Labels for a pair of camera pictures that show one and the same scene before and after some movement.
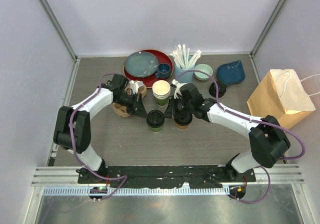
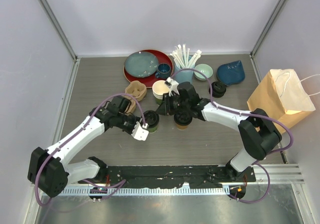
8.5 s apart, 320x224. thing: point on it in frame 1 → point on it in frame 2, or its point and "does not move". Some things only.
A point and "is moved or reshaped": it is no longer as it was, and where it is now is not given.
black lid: (183, 117) does not move
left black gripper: (138, 109) → (136, 119)
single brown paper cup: (182, 127) does not move
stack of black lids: (221, 89) does not move
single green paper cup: (156, 129) is moved or reshaped
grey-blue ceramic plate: (141, 64) does not move
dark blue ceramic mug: (164, 70) does not move
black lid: (155, 118) is moved or reshaped
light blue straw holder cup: (185, 78) does not move
